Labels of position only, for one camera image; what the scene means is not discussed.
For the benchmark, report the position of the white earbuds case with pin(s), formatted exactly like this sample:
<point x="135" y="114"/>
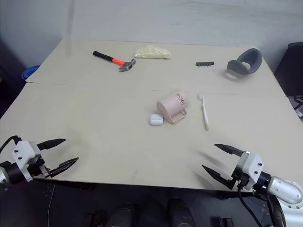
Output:
<point x="155" y="119"/>

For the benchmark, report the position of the white and yellow toothbrush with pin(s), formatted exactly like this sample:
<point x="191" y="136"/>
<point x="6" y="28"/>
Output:
<point x="204" y="111"/>

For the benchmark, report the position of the black and white patterned cloth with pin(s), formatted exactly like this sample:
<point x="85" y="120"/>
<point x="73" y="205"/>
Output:
<point x="297" y="106"/>

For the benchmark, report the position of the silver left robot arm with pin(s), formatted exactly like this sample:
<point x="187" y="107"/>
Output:
<point x="11" y="173"/>

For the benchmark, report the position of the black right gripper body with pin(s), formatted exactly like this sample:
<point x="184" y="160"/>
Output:
<point x="239" y="178"/>

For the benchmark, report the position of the blue plastic basin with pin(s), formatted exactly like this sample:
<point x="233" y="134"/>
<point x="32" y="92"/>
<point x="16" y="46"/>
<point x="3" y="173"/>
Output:
<point x="29" y="72"/>

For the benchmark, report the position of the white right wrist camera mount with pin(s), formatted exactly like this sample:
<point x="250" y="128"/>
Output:
<point x="251" y="165"/>

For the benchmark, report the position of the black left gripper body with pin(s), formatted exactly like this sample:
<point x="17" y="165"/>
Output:
<point x="38" y="166"/>

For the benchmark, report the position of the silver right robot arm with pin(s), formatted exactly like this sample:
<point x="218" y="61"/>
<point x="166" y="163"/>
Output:
<point x="284" y="189"/>

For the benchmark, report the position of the small black comb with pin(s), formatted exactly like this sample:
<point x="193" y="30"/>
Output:
<point x="204" y="63"/>

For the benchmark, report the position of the black and orange claw hammer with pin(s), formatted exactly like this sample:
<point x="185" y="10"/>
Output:
<point x="113" y="61"/>

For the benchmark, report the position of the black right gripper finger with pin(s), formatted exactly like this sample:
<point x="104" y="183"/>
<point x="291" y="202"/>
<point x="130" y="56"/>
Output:
<point x="216" y="175"/>
<point x="228" y="149"/>

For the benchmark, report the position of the pale yellow plastic bag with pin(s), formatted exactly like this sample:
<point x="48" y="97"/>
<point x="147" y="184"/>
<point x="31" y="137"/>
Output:
<point x="152" y="52"/>

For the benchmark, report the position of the black chair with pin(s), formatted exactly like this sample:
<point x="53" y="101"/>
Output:
<point x="292" y="68"/>

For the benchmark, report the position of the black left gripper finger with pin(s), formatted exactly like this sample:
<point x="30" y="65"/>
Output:
<point x="52" y="143"/>
<point x="63" y="166"/>

